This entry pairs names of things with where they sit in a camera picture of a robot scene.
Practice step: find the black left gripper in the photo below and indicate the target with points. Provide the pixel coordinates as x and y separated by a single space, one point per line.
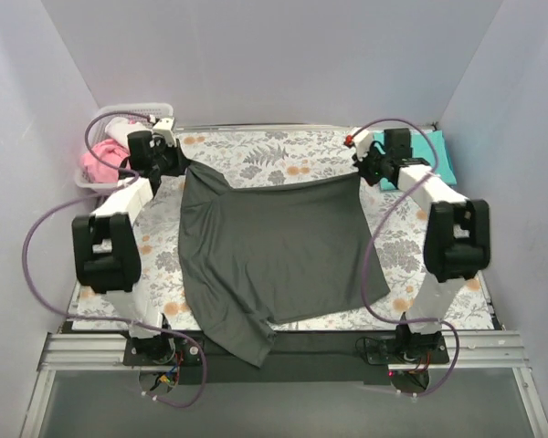
174 159

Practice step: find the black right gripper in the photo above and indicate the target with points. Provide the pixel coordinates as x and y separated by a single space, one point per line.
368 166

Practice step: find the dark grey t-shirt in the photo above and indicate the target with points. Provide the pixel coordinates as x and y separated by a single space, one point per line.
253 258

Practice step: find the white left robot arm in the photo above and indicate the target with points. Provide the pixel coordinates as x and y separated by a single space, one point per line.
107 257

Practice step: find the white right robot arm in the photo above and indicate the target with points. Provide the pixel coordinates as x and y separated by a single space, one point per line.
456 245

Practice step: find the white plastic laundry basket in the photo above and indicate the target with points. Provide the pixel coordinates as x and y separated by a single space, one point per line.
139 112

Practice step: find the pink crumpled t-shirt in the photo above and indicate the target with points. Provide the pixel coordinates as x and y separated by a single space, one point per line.
109 151

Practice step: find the folded teal t-shirt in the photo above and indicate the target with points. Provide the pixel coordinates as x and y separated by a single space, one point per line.
420 150

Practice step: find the white crumpled t-shirt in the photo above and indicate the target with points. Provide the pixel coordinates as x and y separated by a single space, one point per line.
119 128

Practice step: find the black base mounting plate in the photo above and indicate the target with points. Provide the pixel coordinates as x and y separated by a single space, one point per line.
326 356

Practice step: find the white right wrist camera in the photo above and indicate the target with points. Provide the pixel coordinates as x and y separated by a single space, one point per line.
360 140

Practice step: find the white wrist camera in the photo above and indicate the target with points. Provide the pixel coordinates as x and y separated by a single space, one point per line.
164 127
360 140

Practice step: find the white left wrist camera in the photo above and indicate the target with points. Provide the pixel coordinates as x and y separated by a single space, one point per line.
164 127

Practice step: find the aluminium frame rail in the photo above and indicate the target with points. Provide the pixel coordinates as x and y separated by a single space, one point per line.
313 384

